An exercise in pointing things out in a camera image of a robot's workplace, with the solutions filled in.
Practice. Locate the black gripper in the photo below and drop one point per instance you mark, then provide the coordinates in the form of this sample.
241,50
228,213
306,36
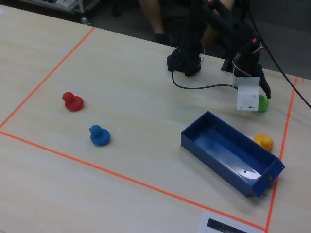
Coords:
252,68

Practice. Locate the green rubber duck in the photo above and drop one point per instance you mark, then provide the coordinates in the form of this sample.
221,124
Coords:
263,104

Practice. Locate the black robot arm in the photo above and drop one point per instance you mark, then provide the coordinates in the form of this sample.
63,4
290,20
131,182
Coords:
189,55

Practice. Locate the yellow rubber duck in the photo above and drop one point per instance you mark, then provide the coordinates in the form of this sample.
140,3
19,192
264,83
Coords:
265,141

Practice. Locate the blue plastic box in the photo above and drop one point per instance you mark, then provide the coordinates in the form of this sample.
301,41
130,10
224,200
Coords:
226,150

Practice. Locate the blue rubber duck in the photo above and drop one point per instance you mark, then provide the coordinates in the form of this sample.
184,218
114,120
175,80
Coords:
99,136

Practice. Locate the red rubber duck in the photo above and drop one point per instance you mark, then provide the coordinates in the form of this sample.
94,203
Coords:
73,102

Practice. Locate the orange tape line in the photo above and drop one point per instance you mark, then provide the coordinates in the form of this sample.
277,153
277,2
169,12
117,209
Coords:
48,75
283,148
126,178

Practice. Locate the person bare leg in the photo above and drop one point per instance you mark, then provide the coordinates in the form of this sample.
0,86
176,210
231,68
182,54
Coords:
155,17
210,36

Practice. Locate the white paper label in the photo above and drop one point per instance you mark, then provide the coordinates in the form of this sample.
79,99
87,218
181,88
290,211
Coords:
206,222

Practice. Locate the small clear bottle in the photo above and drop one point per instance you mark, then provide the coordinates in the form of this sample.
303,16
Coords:
85,21

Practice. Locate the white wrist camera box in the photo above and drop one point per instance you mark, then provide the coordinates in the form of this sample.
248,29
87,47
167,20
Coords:
247,98

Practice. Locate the black camera stand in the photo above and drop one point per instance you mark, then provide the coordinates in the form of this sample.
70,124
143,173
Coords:
227,66

